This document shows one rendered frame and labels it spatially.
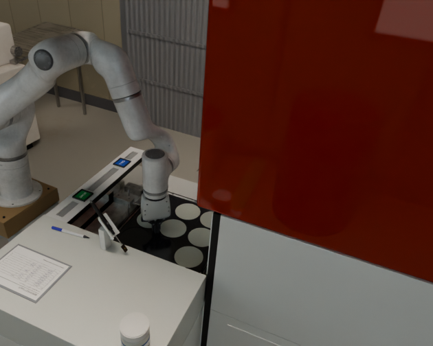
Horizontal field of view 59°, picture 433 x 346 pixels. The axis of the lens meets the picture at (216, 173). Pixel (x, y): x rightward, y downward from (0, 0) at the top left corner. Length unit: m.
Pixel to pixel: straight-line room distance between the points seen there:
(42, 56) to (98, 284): 0.66
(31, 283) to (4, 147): 0.54
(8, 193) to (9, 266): 0.42
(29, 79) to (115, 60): 0.31
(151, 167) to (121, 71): 0.30
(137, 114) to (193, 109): 2.62
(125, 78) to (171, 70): 2.61
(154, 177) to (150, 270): 0.29
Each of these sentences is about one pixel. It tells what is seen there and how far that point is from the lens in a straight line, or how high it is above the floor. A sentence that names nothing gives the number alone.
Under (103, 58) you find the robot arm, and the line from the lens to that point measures 1.17.
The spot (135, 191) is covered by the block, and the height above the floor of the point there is 0.90.
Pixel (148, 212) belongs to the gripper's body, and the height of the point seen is 1.02.
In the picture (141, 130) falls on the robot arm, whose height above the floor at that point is 1.33.
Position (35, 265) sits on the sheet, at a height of 0.97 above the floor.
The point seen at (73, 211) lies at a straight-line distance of 1.48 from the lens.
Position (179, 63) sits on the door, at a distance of 3.70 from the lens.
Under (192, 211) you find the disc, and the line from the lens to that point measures 1.53.
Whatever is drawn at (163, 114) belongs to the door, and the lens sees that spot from 3.98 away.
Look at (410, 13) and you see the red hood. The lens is 0.75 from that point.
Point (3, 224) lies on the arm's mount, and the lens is 1.60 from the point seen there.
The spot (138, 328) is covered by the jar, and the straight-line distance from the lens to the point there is 0.99.
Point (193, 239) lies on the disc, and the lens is 1.41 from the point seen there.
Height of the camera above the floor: 1.88
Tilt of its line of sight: 34 degrees down
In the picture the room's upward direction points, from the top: 5 degrees clockwise
